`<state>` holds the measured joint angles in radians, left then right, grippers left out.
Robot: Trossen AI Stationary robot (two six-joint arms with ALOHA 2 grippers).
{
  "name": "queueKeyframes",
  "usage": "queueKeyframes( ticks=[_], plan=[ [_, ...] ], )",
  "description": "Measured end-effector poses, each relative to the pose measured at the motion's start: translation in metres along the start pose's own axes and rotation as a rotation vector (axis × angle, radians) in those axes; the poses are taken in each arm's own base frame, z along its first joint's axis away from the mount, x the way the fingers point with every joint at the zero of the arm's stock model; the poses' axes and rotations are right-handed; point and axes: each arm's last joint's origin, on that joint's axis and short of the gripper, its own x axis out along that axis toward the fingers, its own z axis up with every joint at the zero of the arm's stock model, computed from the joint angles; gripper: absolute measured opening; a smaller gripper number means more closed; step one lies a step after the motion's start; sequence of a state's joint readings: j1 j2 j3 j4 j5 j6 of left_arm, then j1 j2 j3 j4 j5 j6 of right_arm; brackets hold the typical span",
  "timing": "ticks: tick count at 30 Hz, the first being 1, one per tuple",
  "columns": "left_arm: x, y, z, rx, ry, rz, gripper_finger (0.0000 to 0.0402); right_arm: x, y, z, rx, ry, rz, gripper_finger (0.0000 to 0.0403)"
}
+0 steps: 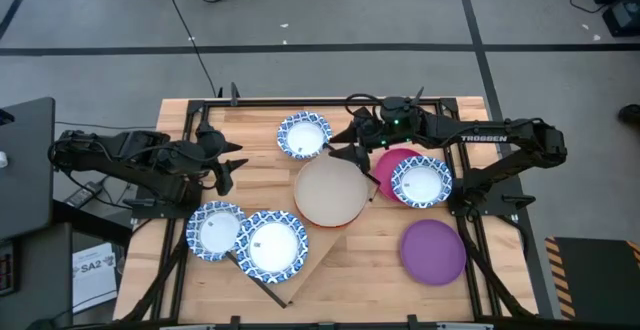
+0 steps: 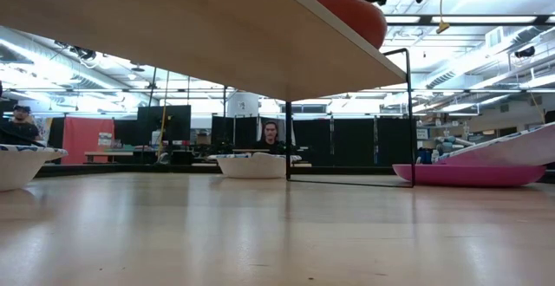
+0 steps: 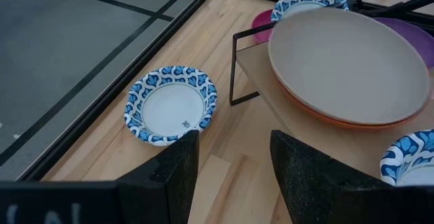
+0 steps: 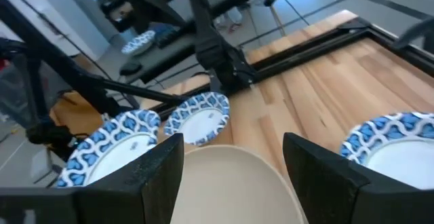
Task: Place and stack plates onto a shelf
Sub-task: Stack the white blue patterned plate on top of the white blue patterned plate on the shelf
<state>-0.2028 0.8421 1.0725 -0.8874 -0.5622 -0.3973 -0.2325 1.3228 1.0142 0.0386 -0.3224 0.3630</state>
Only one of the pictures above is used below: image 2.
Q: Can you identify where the person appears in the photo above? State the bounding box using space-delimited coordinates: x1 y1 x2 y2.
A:
0 103 43 147
252 120 288 156

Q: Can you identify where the wooden bench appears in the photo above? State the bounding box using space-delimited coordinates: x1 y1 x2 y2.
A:
83 149 136 165

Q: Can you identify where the black overhead frame bar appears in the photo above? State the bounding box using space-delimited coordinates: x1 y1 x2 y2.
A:
384 13 555 28

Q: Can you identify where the red bowl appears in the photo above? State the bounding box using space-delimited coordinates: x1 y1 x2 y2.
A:
307 0 389 51

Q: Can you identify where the red partition panel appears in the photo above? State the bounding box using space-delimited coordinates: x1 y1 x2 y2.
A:
62 116 116 166

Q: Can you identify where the wooden shelf with black frame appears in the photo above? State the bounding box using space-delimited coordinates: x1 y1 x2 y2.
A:
0 0 417 189

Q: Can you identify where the white bowl centre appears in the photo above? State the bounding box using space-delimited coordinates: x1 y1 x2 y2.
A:
206 151 304 180

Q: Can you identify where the white column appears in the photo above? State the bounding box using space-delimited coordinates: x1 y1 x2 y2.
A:
226 91 260 119

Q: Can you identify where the black screen panel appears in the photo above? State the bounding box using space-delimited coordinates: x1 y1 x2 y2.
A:
136 104 193 143

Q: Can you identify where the blue patterned paper plate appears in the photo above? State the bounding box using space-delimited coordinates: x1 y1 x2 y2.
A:
0 144 69 192
435 121 555 167

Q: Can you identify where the ribbed ceiling air duct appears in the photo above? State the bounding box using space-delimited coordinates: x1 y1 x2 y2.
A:
0 25 148 105
424 28 555 91

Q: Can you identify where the black curtain partition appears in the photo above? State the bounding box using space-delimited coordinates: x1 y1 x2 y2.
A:
211 114 418 168

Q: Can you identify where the black table edge rail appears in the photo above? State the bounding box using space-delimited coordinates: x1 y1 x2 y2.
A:
35 163 396 177

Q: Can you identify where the pink plastic plate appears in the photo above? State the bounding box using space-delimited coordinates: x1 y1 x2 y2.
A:
392 163 547 188

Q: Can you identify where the yellow hanging cable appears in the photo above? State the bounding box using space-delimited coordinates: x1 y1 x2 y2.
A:
434 0 451 35

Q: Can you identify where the yellow pole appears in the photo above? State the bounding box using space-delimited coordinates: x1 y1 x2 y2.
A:
156 69 171 159

